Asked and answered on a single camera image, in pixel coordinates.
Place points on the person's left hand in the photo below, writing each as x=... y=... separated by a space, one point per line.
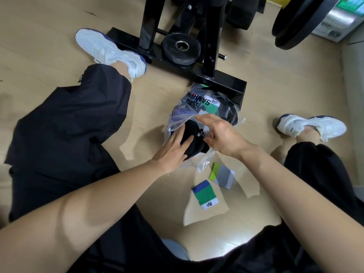
x=170 y=154

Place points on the person's right hand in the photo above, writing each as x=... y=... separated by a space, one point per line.
x=227 y=137

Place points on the person's right thumb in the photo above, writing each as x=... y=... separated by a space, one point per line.
x=210 y=137

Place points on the person's left thumb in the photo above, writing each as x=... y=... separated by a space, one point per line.
x=187 y=142

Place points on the black sock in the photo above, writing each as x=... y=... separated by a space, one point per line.
x=194 y=139

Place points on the clear plastic bag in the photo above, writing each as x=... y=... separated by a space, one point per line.
x=187 y=110

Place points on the person's left forearm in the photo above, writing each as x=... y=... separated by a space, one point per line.
x=79 y=218

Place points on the person's right forearm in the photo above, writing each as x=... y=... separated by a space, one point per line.
x=307 y=201

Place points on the bundle of black socks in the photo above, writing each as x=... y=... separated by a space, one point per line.
x=227 y=110

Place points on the green white sock label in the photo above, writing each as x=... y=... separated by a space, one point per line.
x=206 y=104

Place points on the green grey label card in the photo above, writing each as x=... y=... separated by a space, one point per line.
x=222 y=175

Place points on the blue green label card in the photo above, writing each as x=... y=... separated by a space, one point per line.
x=205 y=195

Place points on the black metal weight rack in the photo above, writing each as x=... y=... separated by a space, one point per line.
x=210 y=48

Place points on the small black weight plate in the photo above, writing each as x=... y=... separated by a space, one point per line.
x=182 y=49

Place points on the white sneaker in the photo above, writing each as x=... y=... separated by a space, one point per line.
x=310 y=126
x=108 y=51

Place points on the light blue shirt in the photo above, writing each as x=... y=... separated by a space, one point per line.
x=176 y=249

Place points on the black trousers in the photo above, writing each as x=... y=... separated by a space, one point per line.
x=71 y=125

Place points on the black rubber weight plate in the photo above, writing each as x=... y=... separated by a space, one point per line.
x=243 y=11

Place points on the large black weight plate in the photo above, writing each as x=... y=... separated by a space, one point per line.
x=301 y=22

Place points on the yellow weight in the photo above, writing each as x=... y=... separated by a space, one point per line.
x=277 y=1

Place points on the silver appliance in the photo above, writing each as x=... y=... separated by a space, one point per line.
x=338 y=21

